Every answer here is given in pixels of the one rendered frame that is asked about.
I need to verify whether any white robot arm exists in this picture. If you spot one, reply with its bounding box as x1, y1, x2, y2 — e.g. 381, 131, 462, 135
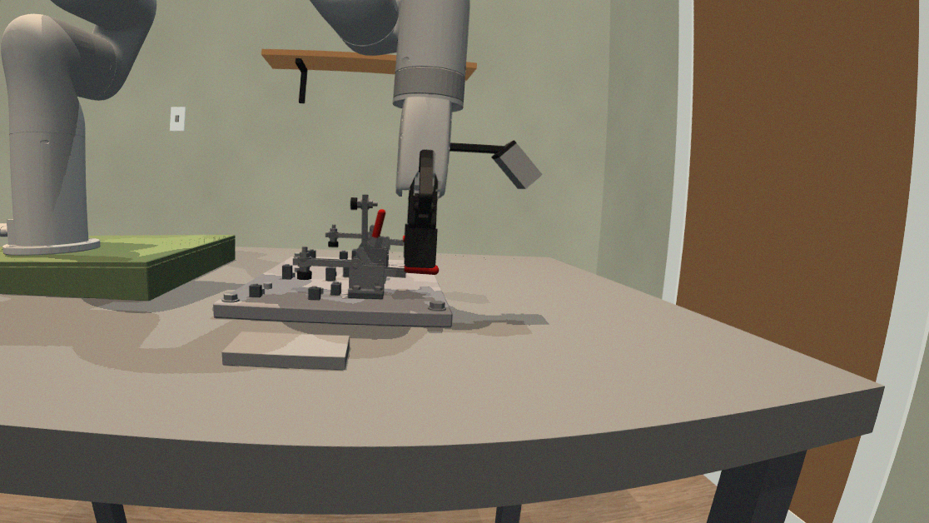
0, 0, 543, 256

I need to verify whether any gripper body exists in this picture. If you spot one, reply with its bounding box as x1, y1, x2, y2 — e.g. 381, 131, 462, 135
393, 93, 464, 198

